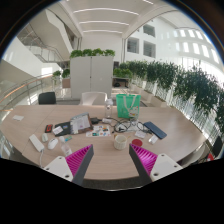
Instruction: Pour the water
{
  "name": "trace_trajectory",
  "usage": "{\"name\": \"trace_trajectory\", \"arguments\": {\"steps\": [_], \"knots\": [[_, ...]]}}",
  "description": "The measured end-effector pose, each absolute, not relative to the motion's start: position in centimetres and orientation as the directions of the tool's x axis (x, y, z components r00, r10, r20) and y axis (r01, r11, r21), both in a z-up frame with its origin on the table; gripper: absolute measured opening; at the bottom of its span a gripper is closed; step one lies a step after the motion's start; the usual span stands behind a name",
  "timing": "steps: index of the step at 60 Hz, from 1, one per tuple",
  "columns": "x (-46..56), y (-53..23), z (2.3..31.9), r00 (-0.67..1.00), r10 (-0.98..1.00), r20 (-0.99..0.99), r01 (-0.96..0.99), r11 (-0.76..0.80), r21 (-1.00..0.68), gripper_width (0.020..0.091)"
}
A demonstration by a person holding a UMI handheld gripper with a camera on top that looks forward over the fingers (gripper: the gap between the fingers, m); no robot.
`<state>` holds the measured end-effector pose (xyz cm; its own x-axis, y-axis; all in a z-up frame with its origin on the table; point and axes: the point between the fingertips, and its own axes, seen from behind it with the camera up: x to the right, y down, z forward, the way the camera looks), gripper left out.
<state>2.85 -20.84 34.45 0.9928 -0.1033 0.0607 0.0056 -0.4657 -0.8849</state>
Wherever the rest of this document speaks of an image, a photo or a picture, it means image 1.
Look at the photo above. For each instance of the white checked mug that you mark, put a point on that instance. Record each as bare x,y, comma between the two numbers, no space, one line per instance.
120,142

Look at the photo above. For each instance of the white cabinet topped with plants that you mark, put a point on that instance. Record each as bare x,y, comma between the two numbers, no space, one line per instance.
90,76

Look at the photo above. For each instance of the glass railing with wooden handrail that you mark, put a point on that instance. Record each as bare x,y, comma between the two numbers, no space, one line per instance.
26,93

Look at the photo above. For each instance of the white paper card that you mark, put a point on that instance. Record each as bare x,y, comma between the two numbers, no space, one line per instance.
18,117

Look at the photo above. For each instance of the brown clipboard with papers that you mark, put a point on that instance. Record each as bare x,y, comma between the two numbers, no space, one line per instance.
80,123

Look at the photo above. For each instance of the dark blue keyboard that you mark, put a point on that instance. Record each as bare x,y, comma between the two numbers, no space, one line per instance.
155,130

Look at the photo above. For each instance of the green tote bag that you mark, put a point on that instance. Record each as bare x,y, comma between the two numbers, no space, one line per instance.
128,106

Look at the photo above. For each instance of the white power adapter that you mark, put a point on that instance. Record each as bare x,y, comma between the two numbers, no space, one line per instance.
106,120

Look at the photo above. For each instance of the black power adapter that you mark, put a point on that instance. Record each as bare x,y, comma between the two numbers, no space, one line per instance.
95,120

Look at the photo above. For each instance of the ceiling light strips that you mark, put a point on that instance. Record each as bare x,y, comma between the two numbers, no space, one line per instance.
103,22

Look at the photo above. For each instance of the black chair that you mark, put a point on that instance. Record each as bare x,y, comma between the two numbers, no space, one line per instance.
47,98

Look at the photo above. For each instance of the small white packet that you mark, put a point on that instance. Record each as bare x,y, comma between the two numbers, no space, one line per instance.
153,139

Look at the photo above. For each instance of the black pouch with white card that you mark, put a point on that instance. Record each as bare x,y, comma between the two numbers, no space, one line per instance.
61,129

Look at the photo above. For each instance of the white computer mouse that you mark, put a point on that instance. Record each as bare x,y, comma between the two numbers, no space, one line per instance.
52,143

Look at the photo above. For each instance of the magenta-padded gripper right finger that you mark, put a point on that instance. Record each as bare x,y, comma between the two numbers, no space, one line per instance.
146,160

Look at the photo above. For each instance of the flat round red coaster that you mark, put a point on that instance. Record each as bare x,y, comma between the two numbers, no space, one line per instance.
137,142

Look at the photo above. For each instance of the small grey computer mouse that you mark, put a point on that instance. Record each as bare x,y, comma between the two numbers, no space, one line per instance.
44,137

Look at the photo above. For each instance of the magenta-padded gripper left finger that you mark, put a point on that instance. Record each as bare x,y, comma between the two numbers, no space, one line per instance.
80,160

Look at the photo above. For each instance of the row of green trees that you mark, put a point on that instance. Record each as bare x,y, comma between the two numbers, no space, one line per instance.
196,86

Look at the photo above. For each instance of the small black red case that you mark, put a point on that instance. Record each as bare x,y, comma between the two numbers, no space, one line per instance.
48,128

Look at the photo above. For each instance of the brown planter with green plants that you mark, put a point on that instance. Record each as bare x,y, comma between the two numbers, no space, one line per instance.
66,81

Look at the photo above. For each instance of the tall clear empty bottle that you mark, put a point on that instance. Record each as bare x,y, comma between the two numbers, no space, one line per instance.
109,110

